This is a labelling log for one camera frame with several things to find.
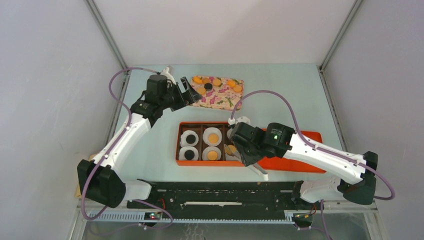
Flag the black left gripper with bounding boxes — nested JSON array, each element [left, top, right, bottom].
[[159, 77, 202, 112]]

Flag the round yellow biscuit bottom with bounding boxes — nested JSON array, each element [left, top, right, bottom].
[[224, 144, 237, 156]]

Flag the round yellow biscuit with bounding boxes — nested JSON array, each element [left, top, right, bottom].
[[212, 78, 222, 87], [208, 133, 220, 144], [232, 84, 243, 93], [206, 150, 219, 161], [196, 87, 207, 95], [224, 144, 237, 156]]

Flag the metal tongs white handle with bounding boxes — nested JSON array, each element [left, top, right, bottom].
[[240, 154, 269, 181]]

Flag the floral serving tray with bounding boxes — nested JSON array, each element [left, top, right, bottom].
[[190, 75, 245, 111]]

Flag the orange box lid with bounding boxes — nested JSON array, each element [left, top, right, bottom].
[[253, 129, 327, 174]]

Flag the black sandwich cookie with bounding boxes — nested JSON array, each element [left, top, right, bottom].
[[204, 82, 214, 91], [185, 134, 198, 146], [183, 150, 196, 160]]

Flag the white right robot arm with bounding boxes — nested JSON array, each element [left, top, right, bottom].
[[229, 122, 378, 209]]

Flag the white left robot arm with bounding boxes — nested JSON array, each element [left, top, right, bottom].
[[77, 73, 202, 208]]

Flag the orange fish cookie left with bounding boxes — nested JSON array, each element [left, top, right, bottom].
[[192, 76, 203, 85]]

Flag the orange fish cookie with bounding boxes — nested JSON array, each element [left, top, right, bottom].
[[226, 80, 237, 88], [192, 76, 203, 85]]

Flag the brown round cookie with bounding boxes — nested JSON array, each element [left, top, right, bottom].
[[202, 77, 211, 84]]

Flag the white paper cup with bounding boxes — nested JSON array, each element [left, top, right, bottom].
[[226, 128, 233, 139], [201, 146, 222, 161], [202, 127, 223, 147], [180, 130, 199, 147], [177, 146, 199, 161], [224, 150, 241, 162]]

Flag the black sandwich cookie on tray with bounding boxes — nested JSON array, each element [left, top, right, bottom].
[[204, 82, 214, 91]]

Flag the round yellow biscuit top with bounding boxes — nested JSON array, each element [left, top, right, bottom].
[[212, 78, 222, 87]]

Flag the orange fish cookie right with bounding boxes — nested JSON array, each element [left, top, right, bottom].
[[226, 80, 237, 88]]

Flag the orange cookie box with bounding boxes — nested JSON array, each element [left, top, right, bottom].
[[175, 121, 243, 167]]

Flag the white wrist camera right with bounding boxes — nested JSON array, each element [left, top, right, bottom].
[[228, 116, 251, 126]]

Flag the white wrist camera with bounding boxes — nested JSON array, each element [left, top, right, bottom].
[[160, 65, 177, 85], [228, 116, 251, 126]]

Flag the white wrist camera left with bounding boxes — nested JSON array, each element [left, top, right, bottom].
[[160, 65, 177, 85]]

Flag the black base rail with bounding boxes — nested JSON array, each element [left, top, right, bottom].
[[146, 181, 321, 224]]

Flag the aluminium frame post right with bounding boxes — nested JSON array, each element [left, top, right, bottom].
[[318, 0, 364, 72]]

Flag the aluminium frame post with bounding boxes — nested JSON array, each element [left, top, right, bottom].
[[318, 0, 364, 72], [84, 0, 128, 69]]

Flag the aluminium frame post left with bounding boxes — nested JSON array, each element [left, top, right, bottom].
[[84, 0, 128, 69]]

